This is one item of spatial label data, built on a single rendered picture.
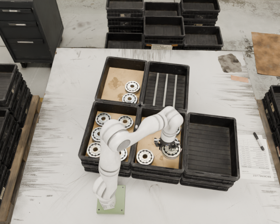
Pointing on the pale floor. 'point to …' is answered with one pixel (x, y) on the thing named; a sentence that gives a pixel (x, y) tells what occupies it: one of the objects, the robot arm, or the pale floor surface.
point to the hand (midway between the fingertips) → (165, 148)
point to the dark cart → (28, 29)
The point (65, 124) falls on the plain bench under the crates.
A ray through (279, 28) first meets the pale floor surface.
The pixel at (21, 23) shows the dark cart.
